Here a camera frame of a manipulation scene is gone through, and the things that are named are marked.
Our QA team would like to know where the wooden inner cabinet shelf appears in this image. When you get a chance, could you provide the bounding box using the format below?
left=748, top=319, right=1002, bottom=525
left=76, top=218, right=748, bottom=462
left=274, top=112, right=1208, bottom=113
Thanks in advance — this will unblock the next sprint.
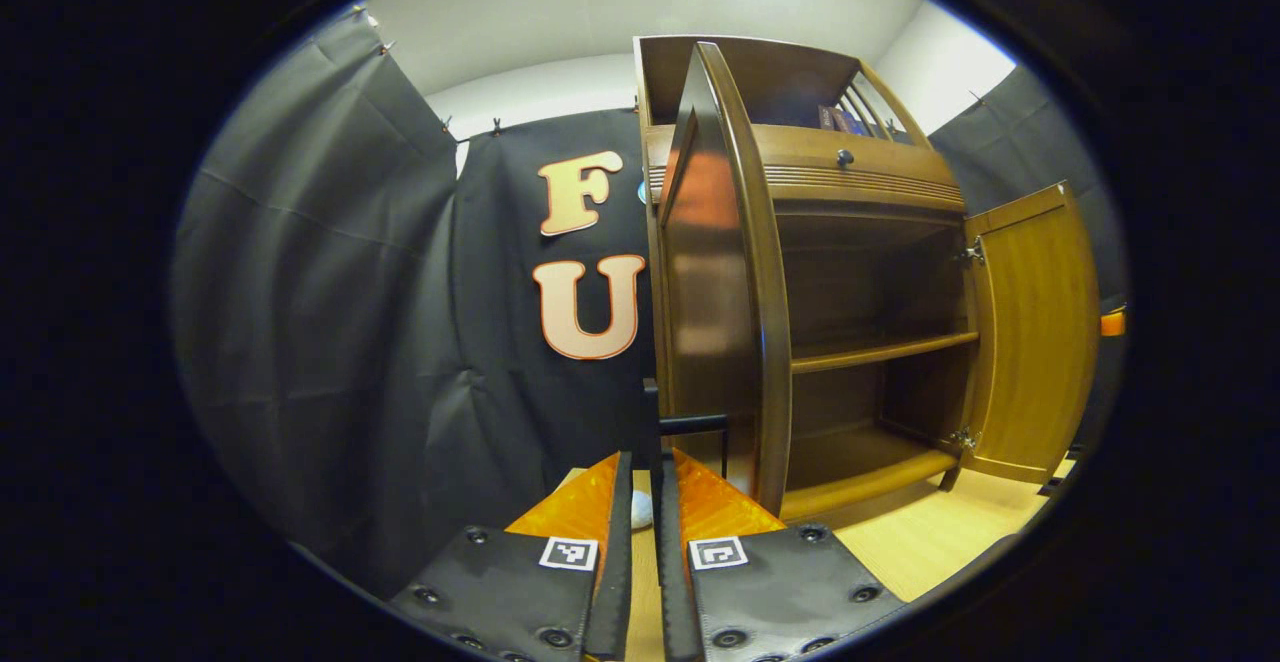
left=790, top=331, right=981, bottom=375

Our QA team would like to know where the black backdrop cloth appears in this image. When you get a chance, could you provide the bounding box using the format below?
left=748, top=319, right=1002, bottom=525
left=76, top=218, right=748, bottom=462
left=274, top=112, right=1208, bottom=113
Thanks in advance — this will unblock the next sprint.
left=170, top=7, right=1129, bottom=593

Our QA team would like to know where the wooden cabinet door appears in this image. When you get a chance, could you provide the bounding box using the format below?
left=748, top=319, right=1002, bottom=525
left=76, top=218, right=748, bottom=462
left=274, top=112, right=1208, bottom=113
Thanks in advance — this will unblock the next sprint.
left=655, top=42, right=794, bottom=518
left=945, top=182, right=1101, bottom=488

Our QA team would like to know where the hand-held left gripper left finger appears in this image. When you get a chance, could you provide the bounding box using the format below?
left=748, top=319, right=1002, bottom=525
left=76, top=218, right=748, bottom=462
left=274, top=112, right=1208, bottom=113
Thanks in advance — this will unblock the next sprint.
left=388, top=451, right=633, bottom=662

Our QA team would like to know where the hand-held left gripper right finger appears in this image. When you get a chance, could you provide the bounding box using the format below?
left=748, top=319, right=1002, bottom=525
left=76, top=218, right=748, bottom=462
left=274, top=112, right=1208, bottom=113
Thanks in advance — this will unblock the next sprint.
left=652, top=447, right=906, bottom=662

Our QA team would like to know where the wooden cabinet drawer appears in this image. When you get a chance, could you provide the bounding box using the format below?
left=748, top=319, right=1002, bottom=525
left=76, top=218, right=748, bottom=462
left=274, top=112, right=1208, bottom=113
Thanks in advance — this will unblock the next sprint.
left=645, top=124, right=967, bottom=216

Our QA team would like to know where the black door handle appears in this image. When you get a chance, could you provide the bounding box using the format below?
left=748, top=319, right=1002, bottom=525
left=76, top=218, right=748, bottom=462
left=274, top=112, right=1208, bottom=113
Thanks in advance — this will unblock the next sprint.
left=645, top=382, right=731, bottom=483

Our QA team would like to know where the wooden double-door shoe cabinet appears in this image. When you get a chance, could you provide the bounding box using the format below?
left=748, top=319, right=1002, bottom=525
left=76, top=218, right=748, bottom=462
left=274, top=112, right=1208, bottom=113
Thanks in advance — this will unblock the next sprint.
left=633, top=35, right=1101, bottom=523

